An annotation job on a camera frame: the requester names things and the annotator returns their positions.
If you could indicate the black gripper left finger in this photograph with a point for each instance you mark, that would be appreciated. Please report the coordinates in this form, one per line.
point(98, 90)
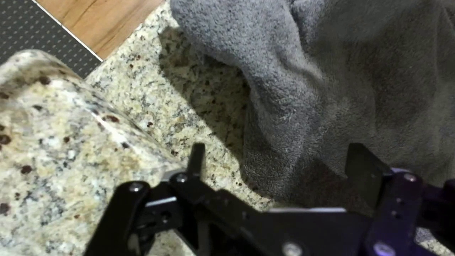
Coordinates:
point(128, 218)

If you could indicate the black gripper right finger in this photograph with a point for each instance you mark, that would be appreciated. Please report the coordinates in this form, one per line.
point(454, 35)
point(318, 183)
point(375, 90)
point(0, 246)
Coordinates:
point(398, 204)

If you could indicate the grey towel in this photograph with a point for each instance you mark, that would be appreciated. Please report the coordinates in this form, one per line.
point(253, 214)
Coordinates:
point(331, 72)

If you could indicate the dark dotted floor mat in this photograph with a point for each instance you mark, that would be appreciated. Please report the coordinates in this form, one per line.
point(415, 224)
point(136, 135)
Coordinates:
point(28, 29)

